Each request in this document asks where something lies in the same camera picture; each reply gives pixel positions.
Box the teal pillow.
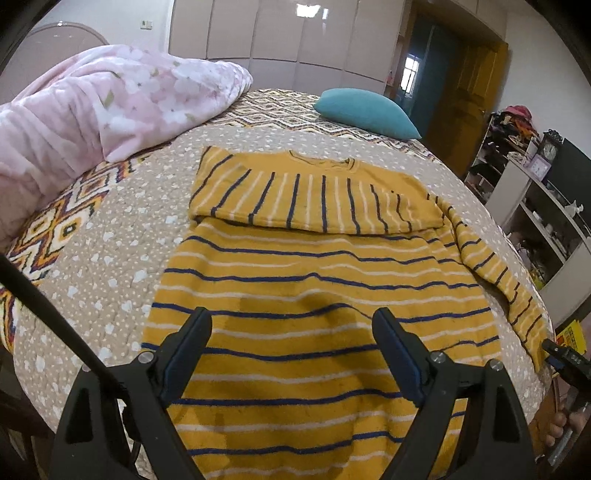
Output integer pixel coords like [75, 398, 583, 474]
[313, 88, 422, 140]

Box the dark mantel clock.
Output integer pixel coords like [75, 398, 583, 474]
[538, 130, 563, 177]

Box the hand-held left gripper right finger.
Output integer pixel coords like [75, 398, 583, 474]
[372, 307, 537, 480]

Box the pink floral blanket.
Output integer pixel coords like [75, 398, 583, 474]
[0, 44, 254, 252]

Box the white shelf unit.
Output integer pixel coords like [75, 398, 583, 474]
[463, 111, 591, 328]

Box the black cable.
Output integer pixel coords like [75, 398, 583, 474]
[0, 253, 139, 462]

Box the beige dotted quilt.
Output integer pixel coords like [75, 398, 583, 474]
[11, 124, 555, 480]

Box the yellow striped sweater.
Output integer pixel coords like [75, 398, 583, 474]
[141, 146, 551, 480]

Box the yellow box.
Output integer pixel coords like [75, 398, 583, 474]
[555, 319, 588, 355]

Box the geometric patterned bedspread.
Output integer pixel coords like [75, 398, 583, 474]
[0, 89, 437, 352]

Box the rounded pink headboard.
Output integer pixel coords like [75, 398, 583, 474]
[25, 21, 110, 51]

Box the black television screen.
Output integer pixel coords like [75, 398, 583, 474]
[547, 138, 591, 210]

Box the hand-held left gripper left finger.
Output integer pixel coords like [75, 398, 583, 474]
[51, 307, 213, 480]

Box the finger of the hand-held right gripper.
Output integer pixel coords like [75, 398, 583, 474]
[541, 338, 591, 376]

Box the wooden door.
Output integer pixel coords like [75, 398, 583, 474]
[438, 39, 509, 177]

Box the person's right hand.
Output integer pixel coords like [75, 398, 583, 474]
[539, 410, 583, 449]

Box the dark wooden bed frame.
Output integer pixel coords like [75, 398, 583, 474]
[0, 344, 56, 480]

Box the glossy beige wardrobe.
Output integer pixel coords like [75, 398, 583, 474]
[168, 0, 407, 96]

